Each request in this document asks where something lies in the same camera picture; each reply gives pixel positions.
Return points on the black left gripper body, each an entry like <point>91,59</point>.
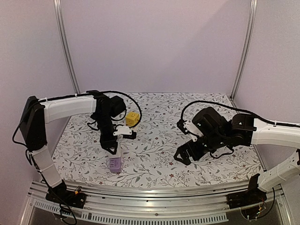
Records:
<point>104,123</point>

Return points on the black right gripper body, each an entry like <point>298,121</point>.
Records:
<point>195,145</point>

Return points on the purple power strip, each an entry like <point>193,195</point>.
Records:
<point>115,164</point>

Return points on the yellow cube socket adapter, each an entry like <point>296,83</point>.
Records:
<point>132,118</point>

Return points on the white cube socket adapter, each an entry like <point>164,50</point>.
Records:
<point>118,151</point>

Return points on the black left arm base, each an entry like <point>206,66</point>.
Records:
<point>73,198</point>

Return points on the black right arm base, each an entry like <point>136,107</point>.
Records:
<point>250,196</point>

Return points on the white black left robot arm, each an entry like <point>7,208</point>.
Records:
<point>103,106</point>

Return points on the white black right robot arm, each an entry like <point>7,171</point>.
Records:
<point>209,131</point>

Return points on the floral patterned tablecloth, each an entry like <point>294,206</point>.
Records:
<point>147,160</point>

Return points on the aluminium table front rail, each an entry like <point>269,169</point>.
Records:
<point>108,205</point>

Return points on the left aluminium frame post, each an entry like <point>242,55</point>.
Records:
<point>64,43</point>

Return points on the aluminium frame post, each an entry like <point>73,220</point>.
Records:
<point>245,49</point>
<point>64,43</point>

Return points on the right aluminium frame post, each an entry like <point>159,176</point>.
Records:
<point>245,49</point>

